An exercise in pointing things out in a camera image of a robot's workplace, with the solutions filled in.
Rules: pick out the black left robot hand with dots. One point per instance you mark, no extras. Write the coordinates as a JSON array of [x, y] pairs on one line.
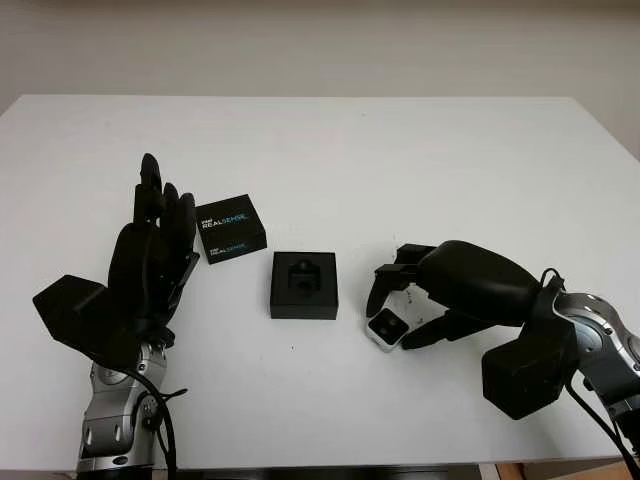
[[145, 265]]

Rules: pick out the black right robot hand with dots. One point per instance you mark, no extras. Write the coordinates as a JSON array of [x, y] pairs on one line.
[[475, 285]]

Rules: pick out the small silver cube camera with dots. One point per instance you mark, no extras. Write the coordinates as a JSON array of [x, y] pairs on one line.
[[387, 330]]

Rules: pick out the black box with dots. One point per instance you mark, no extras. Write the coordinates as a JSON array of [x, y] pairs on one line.
[[303, 309]]

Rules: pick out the black RealSense box lid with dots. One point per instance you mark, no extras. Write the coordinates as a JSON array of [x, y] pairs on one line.
[[227, 222]]

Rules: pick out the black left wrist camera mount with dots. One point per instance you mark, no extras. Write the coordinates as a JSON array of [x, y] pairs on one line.
[[67, 310]]

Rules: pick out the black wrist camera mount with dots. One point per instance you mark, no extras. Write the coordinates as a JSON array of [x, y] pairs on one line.
[[67, 310], [525, 375]]

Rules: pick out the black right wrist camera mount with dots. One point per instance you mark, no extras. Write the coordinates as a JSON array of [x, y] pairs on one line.
[[525, 375]]

